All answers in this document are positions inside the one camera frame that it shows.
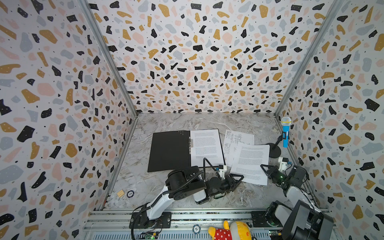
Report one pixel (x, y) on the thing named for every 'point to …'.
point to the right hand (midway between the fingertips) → (261, 163)
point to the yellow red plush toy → (238, 230)
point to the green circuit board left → (149, 236)
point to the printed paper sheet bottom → (247, 161)
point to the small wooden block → (120, 193)
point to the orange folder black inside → (171, 150)
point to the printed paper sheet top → (206, 143)
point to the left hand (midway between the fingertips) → (246, 180)
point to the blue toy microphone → (285, 121)
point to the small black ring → (132, 195)
